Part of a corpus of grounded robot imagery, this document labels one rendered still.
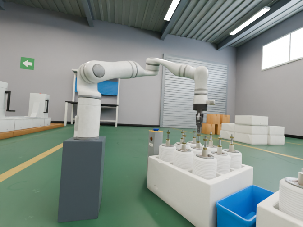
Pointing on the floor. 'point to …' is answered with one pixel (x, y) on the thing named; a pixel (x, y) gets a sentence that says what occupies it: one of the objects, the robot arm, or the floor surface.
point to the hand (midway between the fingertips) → (199, 129)
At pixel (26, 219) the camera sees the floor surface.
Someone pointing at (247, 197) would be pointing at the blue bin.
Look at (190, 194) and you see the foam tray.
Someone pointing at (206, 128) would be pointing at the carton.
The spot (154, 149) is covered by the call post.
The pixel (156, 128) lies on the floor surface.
